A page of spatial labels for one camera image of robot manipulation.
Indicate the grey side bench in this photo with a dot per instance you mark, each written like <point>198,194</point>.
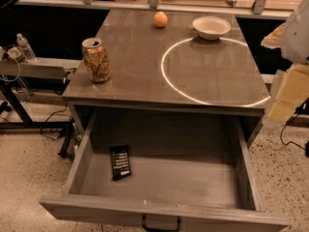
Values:
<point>46,68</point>

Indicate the black rxbar chocolate wrapper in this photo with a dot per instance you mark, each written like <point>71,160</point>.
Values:
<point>120,162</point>

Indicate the black drawer handle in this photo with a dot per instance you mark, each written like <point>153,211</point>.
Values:
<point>160,226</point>

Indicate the clear plastic water bottle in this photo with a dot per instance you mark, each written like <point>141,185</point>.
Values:
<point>26,48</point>

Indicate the orange fruit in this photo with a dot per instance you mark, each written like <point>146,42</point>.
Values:
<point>160,19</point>

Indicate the gold drink can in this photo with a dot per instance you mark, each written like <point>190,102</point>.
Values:
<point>95,59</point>

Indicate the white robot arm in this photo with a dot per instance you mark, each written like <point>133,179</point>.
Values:
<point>292,38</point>

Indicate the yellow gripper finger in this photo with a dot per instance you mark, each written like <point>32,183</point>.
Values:
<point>273,39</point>
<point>292,93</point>

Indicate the grey cabinet counter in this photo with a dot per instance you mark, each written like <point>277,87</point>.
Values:
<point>172,68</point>

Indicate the white paper bowl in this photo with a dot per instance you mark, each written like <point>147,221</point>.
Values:
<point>211,27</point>

